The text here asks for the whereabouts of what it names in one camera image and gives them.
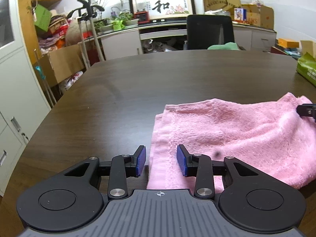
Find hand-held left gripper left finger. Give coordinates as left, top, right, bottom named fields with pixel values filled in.
left=64, top=145, right=147, bottom=199

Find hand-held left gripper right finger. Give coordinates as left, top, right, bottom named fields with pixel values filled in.
left=177, top=144, right=260, bottom=198

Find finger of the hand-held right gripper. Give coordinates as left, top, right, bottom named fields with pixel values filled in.
left=296, top=103, right=316, bottom=123

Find pink towel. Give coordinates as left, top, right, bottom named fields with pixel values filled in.
left=147, top=92, right=316, bottom=190

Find green tissue pack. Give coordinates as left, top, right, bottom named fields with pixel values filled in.
left=296, top=52, right=316, bottom=87

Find small brown cardboard box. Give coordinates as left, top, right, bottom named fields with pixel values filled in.
left=300, top=40, right=316, bottom=57

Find orange flat box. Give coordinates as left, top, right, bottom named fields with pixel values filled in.
left=278, top=38, right=300, bottom=49

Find printed open cardboard box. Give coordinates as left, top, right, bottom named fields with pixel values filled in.
left=241, top=4, right=274, bottom=29

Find green seat cushion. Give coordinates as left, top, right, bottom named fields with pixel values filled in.
left=207, top=42, right=241, bottom=51

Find clutter under counter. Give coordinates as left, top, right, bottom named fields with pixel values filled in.
left=143, top=38, right=187, bottom=54

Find small blue picture box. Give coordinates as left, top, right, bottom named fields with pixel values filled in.
left=234, top=8, right=247, bottom=22

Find white sideboard counter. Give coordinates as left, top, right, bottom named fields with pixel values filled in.
left=97, top=21, right=277, bottom=61

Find large brown cardboard box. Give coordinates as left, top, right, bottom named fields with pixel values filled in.
left=39, top=44, right=86, bottom=87

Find black office chair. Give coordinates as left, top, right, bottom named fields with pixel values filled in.
left=186, top=14, right=235, bottom=50

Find potted plant in tray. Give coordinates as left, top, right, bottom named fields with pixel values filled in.
left=95, top=20, right=114, bottom=33

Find leafy plant in white tray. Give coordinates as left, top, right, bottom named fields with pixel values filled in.
left=118, top=11, right=140, bottom=26

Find red blender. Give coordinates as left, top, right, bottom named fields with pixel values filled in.
left=133, top=0, right=150, bottom=24

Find white metal cabinet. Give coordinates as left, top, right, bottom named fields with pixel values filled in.
left=0, top=0, right=59, bottom=196

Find pile of bags and boxes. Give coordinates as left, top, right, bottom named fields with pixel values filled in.
left=38, top=15, right=82, bottom=55

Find framed calligraphy picture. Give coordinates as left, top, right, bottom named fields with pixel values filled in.
left=129, top=0, right=197, bottom=22

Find green cardboard box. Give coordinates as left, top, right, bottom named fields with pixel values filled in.
left=34, top=4, right=52, bottom=32

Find mop with teal handle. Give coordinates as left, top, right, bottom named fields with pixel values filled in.
left=33, top=52, right=57, bottom=107

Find silver crutches with black handles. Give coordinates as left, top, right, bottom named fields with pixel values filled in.
left=68, top=0, right=105, bottom=70

